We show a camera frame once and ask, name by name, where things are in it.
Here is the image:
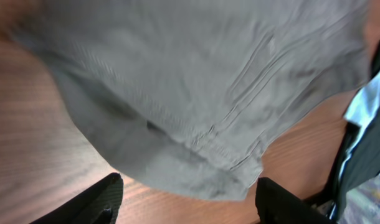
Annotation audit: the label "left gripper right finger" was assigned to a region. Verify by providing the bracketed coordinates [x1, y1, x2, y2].
[255, 177, 333, 224]

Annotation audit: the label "light blue garment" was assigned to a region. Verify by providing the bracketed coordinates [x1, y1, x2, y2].
[328, 57, 380, 222]

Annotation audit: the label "grey shorts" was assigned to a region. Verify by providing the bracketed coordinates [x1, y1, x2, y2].
[12, 0, 369, 201]

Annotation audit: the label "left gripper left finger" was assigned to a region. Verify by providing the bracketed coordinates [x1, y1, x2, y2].
[31, 172, 124, 224]

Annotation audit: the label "black t-shirt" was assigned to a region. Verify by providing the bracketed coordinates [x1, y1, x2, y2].
[315, 41, 380, 223]

